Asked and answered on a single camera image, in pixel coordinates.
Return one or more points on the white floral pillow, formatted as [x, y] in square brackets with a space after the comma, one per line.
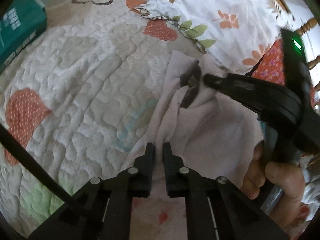
[237, 33]

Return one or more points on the light grey sweatshirt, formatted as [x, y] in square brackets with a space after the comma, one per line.
[213, 134]

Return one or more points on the heart pattern quilt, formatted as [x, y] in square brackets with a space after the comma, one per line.
[81, 95]

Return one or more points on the right hand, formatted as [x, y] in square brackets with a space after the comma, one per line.
[289, 177]

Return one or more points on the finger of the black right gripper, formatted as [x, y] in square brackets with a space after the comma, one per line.
[252, 92]

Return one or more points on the orange floral blanket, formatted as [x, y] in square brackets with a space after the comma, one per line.
[269, 63]

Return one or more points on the teal cardboard box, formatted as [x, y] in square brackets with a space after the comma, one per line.
[24, 21]

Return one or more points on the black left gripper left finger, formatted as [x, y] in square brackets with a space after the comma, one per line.
[101, 209]

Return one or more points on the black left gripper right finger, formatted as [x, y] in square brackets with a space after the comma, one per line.
[216, 208]

